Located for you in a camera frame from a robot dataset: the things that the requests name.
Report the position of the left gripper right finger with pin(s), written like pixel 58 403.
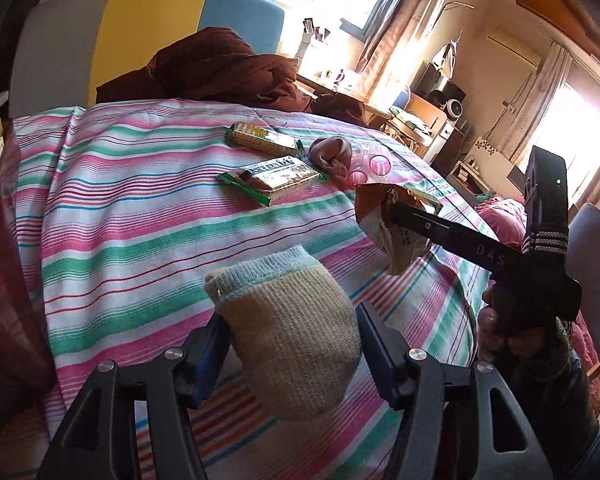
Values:
pixel 457 422

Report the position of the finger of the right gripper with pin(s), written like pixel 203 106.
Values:
pixel 469 244

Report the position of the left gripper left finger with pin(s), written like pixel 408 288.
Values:
pixel 97 437

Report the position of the cream knitted sock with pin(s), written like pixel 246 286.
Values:
pixel 293 328

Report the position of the orange snack bag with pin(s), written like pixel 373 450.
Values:
pixel 372 212

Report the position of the pink plastic bottle pack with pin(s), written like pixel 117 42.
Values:
pixel 372 163

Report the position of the pink sock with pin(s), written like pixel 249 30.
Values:
pixel 333 156

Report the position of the green cracker packet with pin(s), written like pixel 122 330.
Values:
pixel 268 181
pixel 264 140

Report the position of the person's right hand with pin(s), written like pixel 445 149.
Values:
pixel 545 345

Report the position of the gold metal tin box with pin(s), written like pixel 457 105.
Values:
pixel 26 366

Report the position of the black speaker set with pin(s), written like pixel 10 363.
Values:
pixel 440 91

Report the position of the wooden desk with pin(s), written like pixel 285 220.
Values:
pixel 314 89

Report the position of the striped bed sheet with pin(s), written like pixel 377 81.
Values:
pixel 119 215

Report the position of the patterned beige curtain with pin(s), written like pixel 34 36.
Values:
pixel 392 20

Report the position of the dark red cloth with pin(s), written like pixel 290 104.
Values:
pixel 217 65

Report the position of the grey yellow blue chair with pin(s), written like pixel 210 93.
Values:
pixel 68 48

